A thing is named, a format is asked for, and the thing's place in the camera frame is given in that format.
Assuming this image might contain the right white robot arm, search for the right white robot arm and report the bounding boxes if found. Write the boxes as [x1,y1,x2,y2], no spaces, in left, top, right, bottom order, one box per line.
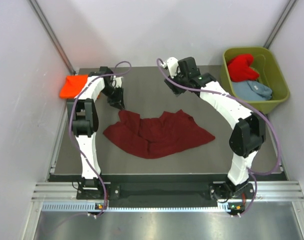
[157,57,265,200]

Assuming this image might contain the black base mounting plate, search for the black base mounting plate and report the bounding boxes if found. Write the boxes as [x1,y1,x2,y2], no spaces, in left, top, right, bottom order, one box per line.
[76,181,257,208]

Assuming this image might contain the dark red t shirt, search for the dark red t shirt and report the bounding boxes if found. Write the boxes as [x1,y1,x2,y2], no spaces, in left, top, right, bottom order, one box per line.
[103,110,215,159]

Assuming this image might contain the bright red t shirt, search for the bright red t shirt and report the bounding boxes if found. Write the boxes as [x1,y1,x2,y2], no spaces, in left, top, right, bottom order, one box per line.
[227,53,259,83]

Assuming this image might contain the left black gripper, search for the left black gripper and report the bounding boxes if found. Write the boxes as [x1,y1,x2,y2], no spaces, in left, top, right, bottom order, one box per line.
[100,85,125,110]

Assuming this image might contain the grey slotted cable duct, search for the grey slotted cable duct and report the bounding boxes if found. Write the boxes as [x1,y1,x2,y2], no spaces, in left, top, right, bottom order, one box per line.
[42,202,242,213]

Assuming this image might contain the green plastic bin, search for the green plastic bin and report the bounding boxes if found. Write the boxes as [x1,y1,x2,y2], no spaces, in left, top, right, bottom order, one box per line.
[220,47,289,114]

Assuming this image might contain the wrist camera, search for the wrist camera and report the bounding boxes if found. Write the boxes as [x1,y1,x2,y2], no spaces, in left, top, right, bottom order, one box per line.
[112,76,123,88]
[165,57,179,78]

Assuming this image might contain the aluminium frame rail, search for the aluminium frame rail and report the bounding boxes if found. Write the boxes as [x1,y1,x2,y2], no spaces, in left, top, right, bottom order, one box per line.
[32,181,304,202]

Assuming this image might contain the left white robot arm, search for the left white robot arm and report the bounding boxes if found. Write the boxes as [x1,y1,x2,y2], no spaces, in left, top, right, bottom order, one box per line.
[67,66,125,201]

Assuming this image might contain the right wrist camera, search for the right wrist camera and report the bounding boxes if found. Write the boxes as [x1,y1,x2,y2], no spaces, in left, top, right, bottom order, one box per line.
[165,57,179,78]

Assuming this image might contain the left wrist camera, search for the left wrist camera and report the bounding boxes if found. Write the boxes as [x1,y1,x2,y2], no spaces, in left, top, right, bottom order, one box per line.
[112,76,123,88]

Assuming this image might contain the orange folded t shirt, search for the orange folded t shirt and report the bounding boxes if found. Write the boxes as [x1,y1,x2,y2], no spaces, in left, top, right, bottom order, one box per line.
[59,74,101,100]

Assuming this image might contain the blue t shirt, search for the blue t shirt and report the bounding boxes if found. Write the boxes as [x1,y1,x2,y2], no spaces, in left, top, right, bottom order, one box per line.
[232,80,272,102]

